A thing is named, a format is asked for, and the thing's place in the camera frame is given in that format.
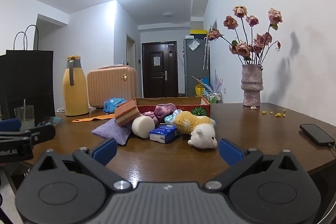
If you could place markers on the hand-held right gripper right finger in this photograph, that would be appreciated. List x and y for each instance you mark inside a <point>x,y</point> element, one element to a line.
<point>230,151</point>

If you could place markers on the pink ribbed suitcase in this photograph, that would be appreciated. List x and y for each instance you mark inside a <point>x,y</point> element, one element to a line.
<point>111,87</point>

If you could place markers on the blue tissue pack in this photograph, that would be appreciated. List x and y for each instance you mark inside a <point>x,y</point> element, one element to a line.
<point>164,134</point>

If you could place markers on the orange strip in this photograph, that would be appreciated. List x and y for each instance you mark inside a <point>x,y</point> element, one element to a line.
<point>92,118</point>

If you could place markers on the iridescent plastic bag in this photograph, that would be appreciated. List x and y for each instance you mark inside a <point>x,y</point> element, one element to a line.
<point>170,117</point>

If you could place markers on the paper sheet on refrigerator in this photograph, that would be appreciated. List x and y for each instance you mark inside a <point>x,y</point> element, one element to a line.
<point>193,45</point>

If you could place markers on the bunch of dried roses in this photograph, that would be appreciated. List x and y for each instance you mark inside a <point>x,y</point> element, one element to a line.
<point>242,48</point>

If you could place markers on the hanging folded umbrellas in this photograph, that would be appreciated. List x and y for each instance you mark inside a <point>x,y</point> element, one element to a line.
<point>206,56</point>

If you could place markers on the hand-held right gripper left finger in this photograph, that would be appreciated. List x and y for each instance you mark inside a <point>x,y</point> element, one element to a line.
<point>105,151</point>

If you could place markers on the wall picture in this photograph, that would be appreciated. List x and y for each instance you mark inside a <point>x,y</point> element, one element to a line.
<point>215,24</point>

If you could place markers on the black paper bag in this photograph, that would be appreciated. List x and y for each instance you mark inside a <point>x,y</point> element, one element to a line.
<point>26,77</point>

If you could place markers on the scattered yellow crumbs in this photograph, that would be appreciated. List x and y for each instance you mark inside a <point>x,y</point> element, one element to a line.
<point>277,115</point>

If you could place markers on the black smartphone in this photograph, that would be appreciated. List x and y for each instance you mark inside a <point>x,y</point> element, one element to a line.
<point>316,134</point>

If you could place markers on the orange cardboard box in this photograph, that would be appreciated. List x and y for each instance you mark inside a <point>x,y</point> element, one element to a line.
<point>170,102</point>

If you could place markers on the yellow thermos jug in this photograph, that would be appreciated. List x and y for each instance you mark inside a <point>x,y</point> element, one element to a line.
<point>75,92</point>

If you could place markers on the teal plastic wrapper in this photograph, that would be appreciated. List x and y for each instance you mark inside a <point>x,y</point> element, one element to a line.
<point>51,121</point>

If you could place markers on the purple towel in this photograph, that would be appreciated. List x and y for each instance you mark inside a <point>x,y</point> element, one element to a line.
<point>111,132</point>

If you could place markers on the yellow plastic container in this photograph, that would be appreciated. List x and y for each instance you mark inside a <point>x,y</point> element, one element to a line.
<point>200,90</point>

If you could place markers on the wooden interior door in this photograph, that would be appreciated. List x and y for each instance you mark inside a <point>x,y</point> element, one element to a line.
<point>131,52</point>

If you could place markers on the yellow and white plush toy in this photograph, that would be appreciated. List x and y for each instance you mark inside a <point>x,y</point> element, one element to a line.
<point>202,132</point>

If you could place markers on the pile of household clutter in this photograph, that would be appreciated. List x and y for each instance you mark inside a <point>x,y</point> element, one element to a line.
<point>214,96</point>

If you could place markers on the grey ruffled vase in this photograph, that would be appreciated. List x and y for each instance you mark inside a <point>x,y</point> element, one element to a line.
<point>252,87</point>

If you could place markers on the dark brown entrance door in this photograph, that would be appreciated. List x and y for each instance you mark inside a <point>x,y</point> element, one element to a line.
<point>157,77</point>

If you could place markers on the yellow box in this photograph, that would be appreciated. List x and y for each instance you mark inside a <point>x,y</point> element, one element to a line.
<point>198,32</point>

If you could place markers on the metal straw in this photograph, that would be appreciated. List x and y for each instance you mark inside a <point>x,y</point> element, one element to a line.
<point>24,106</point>

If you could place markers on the grey refrigerator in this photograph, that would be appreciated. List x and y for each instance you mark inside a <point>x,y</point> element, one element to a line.
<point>195,69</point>

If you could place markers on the white foam cylinder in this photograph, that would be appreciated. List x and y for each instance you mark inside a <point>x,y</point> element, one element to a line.
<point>142,127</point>

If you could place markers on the layered orange sponge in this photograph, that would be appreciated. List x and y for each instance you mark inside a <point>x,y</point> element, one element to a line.
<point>127,112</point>

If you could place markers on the blue printed tissue packet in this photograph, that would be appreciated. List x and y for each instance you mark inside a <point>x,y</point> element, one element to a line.
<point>113,104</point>

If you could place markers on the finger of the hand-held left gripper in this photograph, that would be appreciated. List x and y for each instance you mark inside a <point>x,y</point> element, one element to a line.
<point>43,133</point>
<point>10,124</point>

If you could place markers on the glass cup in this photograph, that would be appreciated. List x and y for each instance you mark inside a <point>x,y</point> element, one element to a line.
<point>25,119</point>

